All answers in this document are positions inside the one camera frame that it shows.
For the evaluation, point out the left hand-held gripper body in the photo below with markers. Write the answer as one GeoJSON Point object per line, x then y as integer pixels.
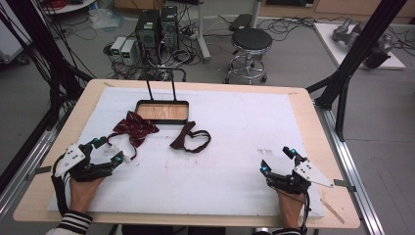
{"type": "Point", "coordinates": [73, 158]}

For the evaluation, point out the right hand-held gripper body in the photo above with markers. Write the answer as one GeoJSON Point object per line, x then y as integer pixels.
{"type": "Point", "coordinates": [308, 171]}

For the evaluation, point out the striped dark red bow tie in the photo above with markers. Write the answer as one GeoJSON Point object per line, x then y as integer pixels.
{"type": "Point", "coordinates": [137, 127]}

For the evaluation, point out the black tray with wooden bottom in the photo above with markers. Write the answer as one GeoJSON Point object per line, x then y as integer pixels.
{"type": "Point", "coordinates": [163, 112]}

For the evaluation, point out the plain dark red bow tie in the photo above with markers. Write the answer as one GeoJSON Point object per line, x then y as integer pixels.
{"type": "Point", "coordinates": [184, 137]}

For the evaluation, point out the person's left hand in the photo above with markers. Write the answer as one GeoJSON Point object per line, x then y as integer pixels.
{"type": "Point", "coordinates": [81, 196]}

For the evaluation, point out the person's right hand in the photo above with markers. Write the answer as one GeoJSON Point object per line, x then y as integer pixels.
{"type": "Point", "coordinates": [292, 209]}

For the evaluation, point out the grey metal clamp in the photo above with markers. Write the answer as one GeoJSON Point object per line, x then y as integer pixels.
{"type": "Point", "coordinates": [39, 171]}
{"type": "Point", "coordinates": [344, 185]}

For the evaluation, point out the white foam mat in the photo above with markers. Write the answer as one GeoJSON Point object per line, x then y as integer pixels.
{"type": "Point", "coordinates": [221, 169]}

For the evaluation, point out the thin wooden stick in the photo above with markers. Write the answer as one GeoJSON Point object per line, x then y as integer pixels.
{"type": "Point", "coordinates": [332, 211]}

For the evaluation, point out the striped right sleeve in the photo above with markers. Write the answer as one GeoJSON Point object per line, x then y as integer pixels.
{"type": "Point", "coordinates": [287, 231]}

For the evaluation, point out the striped sleeve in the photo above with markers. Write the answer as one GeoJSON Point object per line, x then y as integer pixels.
{"type": "Point", "coordinates": [287, 231]}
{"type": "Point", "coordinates": [73, 223]}

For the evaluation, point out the striped left sleeve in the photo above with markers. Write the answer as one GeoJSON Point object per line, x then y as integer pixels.
{"type": "Point", "coordinates": [73, 223]}

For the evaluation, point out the white power supply unit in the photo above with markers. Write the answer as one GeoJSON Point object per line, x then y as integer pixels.
{"type": "Point", "coordinates": [117, 47]}
{"type": "Point", "coordinates": [129, 52]}

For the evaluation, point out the white floor board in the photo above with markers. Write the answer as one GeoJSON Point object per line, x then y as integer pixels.
{"type": "Point", "coordinates": [329, 42]}

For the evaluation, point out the large black computer tower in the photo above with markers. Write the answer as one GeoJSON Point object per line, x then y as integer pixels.
{"type": "Point", "coordinates": [147, 36]}

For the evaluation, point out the black round stool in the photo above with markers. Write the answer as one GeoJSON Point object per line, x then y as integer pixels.
{"type": "Point", "coordinates": [252, 40]}

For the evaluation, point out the clear plastic bag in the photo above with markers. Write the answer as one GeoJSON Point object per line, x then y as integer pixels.
{"type": "Point", "coordinates": [106, 18]}

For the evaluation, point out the slim black computer tower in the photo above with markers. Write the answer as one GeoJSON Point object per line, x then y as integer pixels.
{"type": "Point", "coordinates": [169, 27]}

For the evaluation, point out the white round table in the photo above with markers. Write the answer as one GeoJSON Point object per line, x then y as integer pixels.
{"type": "Point", "coordinates": [65, 6]}

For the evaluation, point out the black flat power brick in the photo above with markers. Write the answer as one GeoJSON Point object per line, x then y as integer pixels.
{"type": "Point", "coordinates": [240, 22]}

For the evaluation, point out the white table leg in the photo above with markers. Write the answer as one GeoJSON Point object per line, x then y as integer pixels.
{"type": "Point", "coordinates": [202, 32]}

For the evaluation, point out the aluminium side rail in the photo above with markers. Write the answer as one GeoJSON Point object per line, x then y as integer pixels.
{"type": "Point", "coordinates": [23, 176]}
{"type": "Point", "coordinates": [355, 169]}

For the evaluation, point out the black metal frame post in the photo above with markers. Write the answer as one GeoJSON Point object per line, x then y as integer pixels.
{"type": "Point", "coordinates": [362, 49]}

